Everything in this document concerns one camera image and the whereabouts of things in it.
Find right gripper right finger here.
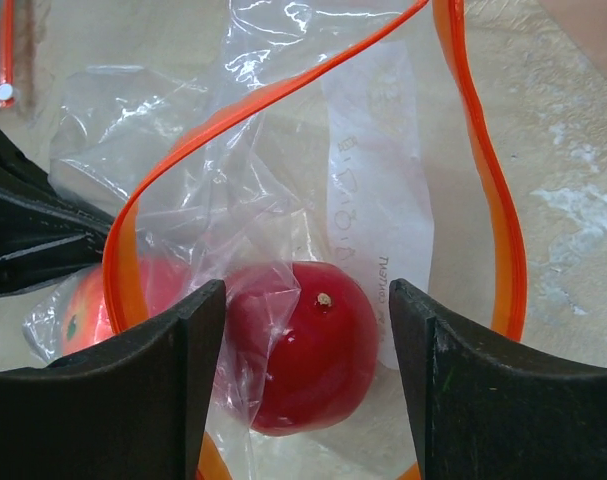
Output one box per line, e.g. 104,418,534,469
389,279,607,479

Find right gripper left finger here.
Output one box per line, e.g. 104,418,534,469
0,280,226,479

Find clear zip bag red apples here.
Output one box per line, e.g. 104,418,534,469
49,1,527,479

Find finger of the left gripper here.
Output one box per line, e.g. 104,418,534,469
0,128,112,263
0,233,106,298

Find fake red apple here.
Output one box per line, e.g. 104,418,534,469
218,261,379,437
60,256,189,355

